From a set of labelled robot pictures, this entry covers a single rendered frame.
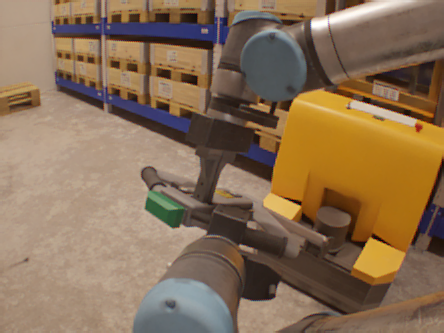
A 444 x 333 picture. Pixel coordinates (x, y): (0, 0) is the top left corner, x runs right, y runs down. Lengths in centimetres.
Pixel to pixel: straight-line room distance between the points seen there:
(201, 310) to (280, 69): 27
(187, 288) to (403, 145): 132
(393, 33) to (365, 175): 122
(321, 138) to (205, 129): 112
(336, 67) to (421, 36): 11
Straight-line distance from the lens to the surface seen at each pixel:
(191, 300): 28
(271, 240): 58
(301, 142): 166
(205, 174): 60
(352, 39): 38
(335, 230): 155
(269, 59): 40
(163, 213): 57
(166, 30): 319
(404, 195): 153
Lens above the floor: 130
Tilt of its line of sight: 27 degrees down
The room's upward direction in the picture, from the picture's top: 3 degrees clockwise
